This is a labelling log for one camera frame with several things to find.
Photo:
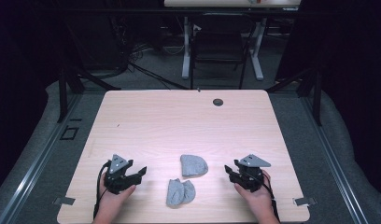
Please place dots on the black tape strip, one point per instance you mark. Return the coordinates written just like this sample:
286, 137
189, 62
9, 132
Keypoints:
76, 119

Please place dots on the dark round table grommet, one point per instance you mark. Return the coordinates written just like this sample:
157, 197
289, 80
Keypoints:
218, 102

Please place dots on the grey ankle sock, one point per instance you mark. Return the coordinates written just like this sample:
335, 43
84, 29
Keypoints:
193, 165
179, 193

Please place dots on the grey tape tab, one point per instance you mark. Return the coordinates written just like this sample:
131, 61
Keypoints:
304, 201
64, 201

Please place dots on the white desk leg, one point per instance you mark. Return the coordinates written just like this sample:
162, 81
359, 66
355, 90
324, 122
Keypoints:
186, 53
257, 59

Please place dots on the person's right hand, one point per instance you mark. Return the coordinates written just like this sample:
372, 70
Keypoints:
261, 200

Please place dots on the black chair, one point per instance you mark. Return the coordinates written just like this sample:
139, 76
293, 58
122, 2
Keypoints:
218, 43

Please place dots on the black metal stand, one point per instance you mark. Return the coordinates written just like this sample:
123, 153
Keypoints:
317, 99
63, 96

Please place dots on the black horizontal frame bar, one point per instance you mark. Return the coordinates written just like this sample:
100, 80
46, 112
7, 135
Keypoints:
148, 11

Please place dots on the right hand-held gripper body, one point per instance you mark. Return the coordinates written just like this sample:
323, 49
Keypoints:
251, 179

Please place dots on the metal floor rail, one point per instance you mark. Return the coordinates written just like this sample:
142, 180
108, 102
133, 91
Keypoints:
335, 161
39, 155

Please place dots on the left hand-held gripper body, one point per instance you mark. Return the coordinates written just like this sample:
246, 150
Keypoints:
118, 182

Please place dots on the dark curtain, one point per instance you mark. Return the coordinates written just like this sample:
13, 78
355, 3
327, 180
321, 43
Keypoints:
356, 77
20, 62

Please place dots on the person's left hand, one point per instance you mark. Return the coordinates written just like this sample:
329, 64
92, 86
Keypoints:
112, 203

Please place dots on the white desk top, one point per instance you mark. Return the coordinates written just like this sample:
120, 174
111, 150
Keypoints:
210, 2

